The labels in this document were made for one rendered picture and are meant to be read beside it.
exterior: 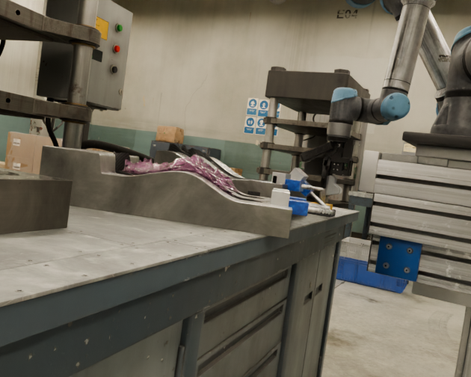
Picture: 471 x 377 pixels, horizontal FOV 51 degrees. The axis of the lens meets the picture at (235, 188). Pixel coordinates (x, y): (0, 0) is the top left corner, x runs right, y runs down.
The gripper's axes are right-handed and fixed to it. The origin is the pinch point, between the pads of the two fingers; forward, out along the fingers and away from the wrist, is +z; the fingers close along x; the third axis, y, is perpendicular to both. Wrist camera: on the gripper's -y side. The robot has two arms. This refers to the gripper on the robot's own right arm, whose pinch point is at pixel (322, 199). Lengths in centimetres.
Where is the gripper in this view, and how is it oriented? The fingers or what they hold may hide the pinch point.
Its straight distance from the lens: 159.1
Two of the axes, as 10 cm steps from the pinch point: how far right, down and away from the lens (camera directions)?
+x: 3.8, 0.0, 9.2
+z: -1.4, 9.9, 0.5
